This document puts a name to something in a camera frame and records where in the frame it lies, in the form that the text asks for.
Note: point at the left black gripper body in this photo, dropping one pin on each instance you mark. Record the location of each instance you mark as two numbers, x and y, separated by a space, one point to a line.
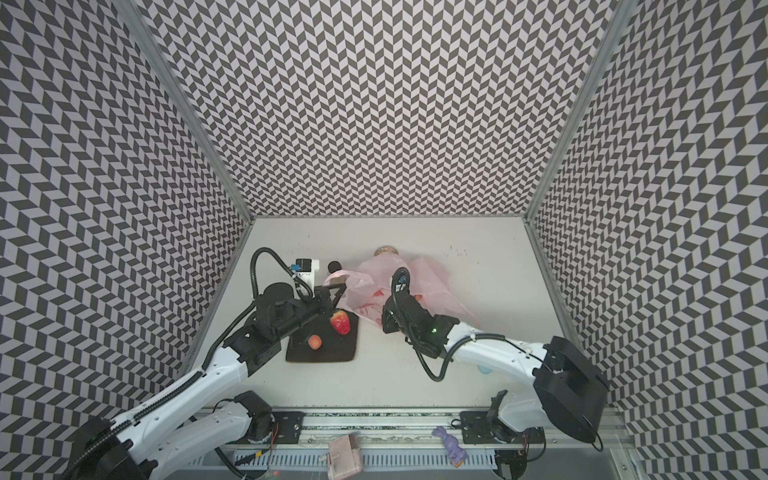
305 309

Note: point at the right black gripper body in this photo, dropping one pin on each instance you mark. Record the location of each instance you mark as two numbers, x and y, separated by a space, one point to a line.
396 306

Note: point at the red fake strawberry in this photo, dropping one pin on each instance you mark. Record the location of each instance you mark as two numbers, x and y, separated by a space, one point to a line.
340 322

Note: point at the orange fake peach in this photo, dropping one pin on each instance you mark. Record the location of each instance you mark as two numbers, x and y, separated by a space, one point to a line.
315 342

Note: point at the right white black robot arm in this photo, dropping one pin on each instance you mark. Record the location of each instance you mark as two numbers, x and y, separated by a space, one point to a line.
561 387

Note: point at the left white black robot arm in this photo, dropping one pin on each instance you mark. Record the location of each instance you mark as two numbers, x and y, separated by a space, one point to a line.
157 437

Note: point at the small jar black lid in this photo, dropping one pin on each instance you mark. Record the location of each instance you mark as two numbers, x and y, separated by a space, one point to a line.
333 267

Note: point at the tape roll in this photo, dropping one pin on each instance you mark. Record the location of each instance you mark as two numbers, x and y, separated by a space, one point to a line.
386 249

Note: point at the black rectangular tray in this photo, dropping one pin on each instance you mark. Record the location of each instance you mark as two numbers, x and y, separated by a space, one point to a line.
335 348

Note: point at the purple toy figure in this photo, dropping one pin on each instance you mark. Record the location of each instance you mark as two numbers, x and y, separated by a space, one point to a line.
456 454

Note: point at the pink small box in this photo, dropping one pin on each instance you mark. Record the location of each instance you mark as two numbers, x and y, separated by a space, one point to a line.
344 458

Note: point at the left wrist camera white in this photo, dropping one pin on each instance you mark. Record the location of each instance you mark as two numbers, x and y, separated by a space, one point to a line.
306 269

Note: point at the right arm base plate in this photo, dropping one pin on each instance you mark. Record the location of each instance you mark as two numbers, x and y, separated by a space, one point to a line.
476 429

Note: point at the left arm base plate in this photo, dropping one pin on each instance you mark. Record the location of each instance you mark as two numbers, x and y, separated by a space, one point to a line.
282 427

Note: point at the aluminium front rail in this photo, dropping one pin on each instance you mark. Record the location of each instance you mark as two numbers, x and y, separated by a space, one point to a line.
400 427

